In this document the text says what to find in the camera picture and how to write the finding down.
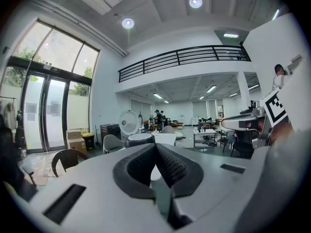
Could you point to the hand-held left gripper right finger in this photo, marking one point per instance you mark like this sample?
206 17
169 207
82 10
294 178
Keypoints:
218 190

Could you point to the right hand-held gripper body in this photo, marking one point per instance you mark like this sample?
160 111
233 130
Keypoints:
274 105

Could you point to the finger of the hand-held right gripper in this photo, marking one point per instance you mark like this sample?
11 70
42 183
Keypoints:
230 124

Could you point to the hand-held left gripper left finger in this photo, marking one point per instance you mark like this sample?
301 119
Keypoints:
97 178

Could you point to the person's right forearm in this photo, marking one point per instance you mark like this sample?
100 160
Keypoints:
281 132

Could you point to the dark dining chair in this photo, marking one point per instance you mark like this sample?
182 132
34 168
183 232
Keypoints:
243 147

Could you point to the small white table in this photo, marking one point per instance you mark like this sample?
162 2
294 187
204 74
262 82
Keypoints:
204 131

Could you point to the brown wicker chair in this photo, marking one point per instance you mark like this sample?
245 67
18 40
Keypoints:
69 160

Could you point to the black bin yellow lid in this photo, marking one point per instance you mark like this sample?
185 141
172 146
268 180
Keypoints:
88 142

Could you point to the large cardboard box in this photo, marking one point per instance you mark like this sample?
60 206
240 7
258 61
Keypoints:
76 145

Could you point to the ceiling tube light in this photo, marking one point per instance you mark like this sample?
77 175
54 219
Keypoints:
211 89
158 95
230 35

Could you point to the gray upholstered chair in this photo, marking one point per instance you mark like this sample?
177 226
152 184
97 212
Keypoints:
111 141

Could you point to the black cabinet appliance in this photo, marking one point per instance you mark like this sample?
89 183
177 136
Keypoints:
109 131

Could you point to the small cardboard box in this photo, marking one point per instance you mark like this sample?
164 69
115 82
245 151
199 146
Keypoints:
74 134

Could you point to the flattened cardboard floor sheets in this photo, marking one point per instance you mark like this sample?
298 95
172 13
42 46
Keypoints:
43 169

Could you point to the white round fan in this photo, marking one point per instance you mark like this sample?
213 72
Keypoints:
128 122

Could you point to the black mezzanine railing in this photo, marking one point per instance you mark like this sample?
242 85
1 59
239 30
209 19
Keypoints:
178 58

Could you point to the glass entrance door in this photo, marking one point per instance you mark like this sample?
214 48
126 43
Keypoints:
36 110

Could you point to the clothes rack with garments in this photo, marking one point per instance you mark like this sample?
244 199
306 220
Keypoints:
9 115

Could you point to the round ceiling light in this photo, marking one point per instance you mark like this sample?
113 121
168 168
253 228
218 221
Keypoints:
195 2
128 23

